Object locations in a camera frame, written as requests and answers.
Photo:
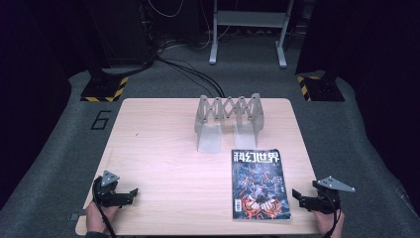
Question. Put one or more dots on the person's left hand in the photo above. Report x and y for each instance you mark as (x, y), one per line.
(97, 216)

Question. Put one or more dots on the grey table edge bracket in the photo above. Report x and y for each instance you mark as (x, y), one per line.
(76, 216)

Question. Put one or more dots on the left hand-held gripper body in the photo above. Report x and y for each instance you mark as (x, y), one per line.
(109, 195)

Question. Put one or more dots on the dark illustrated magazine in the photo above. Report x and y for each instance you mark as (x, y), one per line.
(261, 185)

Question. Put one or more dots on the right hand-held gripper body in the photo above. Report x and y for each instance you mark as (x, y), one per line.
(327, 200)

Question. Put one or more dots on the person's right hand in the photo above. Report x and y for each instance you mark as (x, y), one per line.
(325, 223)

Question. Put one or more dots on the grey expandable book rack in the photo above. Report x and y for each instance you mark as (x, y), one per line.
(228, 115)

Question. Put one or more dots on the dark equipment cabinet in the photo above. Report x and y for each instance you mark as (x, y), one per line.
(122, 33)

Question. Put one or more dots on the black yellow striped stand base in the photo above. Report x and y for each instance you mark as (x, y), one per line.
(105, 89)
(322, 89)

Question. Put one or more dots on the white metal desk frame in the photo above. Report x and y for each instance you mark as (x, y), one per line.
(251, 20)

